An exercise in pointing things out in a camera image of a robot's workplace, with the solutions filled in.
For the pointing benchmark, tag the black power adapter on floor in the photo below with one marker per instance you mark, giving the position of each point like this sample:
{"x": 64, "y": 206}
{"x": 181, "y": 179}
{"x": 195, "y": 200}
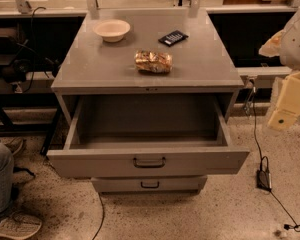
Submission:
{"x": 264, "y": 180}

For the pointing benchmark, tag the grey bottom drawer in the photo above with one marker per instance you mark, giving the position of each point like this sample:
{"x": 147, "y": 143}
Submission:
{"x": 157, "y": 184}

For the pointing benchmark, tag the person leg in jeans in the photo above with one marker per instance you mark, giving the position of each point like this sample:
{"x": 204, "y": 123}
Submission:
{"x": 6, "y": 175}

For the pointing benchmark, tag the grey metal drawer cabinet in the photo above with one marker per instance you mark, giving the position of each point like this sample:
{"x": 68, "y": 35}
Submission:
{"x": 201, "y": 65}

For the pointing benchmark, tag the white paper bowl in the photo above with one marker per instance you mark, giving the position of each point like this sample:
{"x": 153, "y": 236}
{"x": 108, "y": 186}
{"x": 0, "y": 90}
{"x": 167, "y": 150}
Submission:
{"x": 112, "y": 30}

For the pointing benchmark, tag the dark machine on left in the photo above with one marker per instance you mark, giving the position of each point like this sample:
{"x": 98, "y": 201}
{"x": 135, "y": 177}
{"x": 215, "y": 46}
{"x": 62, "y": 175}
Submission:
{"x": 19, "y": 62}

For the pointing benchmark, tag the crinkled gold snack bag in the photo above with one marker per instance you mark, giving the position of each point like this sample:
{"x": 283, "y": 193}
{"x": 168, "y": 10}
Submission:
{"x": 154, "y": 62}

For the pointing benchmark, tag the grey top drawer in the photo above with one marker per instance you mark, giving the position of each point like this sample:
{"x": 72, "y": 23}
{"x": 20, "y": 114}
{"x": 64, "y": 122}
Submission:
{"x": 148, "y": 136}

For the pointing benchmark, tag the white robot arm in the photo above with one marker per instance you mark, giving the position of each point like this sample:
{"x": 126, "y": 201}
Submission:
{"x": 285, "y": 44}

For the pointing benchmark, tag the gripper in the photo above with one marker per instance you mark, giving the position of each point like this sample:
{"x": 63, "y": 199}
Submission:
{"x": 297, "y": 47}

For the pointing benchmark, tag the grey drawer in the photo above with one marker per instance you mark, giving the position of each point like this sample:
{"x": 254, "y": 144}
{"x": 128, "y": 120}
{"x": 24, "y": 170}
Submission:
{"x": 148, "y": 136}
{"x": 157, "y": 184}

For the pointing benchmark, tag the black calculator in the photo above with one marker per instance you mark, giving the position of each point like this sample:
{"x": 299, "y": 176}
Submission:
{"x": 173, "y": 38}

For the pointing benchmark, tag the grey sneaker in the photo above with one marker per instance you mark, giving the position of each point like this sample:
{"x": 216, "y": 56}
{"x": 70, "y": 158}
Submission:
{"x": 19, "y": 226}

